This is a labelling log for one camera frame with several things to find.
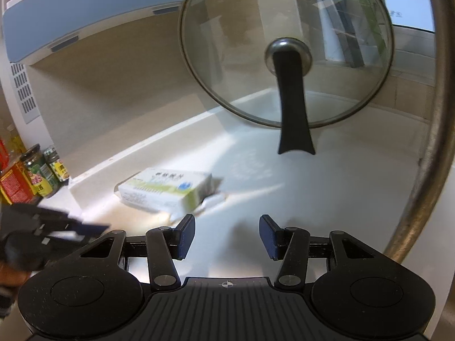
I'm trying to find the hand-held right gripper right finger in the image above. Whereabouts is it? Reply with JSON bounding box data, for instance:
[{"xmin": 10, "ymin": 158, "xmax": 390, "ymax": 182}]
[{"xmin": 259, "ymin": 215, "xmax": 377, "ymax": 288}]

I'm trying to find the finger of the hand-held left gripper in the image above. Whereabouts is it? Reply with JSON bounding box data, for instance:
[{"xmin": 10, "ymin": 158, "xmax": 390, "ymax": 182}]
[
  {"xmin": 34, "ymin": 207, "xmax": 84, "ymax": 225},
  {"xmin": 44, "ymin": 222, "xmax": 111, "ymax": 244}
]

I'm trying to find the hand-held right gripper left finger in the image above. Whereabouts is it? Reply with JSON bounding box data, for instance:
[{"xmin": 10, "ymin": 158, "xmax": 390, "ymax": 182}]
[{"xmin": 79, "ymin": 214, "xmax": 197, "ymax": 291}]

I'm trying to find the white cardboard box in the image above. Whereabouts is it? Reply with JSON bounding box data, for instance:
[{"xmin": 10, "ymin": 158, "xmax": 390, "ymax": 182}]
[{"xmin": 114, "ymin": 168, "xmax": 226, "ymax": 221}]

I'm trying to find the sauce jar black lid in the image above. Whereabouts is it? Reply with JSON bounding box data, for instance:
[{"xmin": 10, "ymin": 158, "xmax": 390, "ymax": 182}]
[{"xmin": 19, "ymin": 144, "xmax": 59, "ymax": 198}]

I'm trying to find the sauce jar checkered lid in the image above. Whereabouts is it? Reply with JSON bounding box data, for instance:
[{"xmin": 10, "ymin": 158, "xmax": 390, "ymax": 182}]
[{"xmin": 43, "ymin": 146, "xmax": 70, "ymax": 185}]

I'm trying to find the oil bottle red label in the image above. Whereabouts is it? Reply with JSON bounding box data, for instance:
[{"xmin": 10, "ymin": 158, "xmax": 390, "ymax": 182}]
[{"xmin": 0, "ymin": 137, "xmax": 38, "ymax": 205}]

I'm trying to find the yellow oil bottle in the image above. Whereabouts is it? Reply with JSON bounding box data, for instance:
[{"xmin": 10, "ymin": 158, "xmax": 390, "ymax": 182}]
[{"xmin": 6, "ymin": 128, "xmax": 24, "ymax": 166}]

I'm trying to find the metal pot rim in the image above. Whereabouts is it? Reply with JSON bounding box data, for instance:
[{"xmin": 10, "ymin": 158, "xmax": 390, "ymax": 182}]
[{"xmin": 384, "ymin": 0, "xmax": 455, "ymax": 267}]

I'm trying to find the blue range hood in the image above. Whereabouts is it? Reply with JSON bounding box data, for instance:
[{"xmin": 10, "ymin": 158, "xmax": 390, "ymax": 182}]
[{"xmin": 2, "ymin": 0, "xmax": 214, "ymax": 65}]

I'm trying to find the window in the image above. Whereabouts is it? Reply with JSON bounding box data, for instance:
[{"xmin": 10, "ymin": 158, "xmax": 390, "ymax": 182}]
[{"xmin": 313, "ymin": 0, "xmax": 436, "ymax": 68}]

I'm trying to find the grey wall vent grille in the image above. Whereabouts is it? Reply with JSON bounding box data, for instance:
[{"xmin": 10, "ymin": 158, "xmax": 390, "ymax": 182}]
[{"xmin": 11, "ymin": 62, "xmax": 40, "ymax": 125}]

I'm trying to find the glass pot lid black handle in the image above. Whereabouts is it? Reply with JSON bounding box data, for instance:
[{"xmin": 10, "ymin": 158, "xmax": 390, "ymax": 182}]
[{"xmin": 178, "ymin": 0, "xmax": 394, "ymax": 156}]

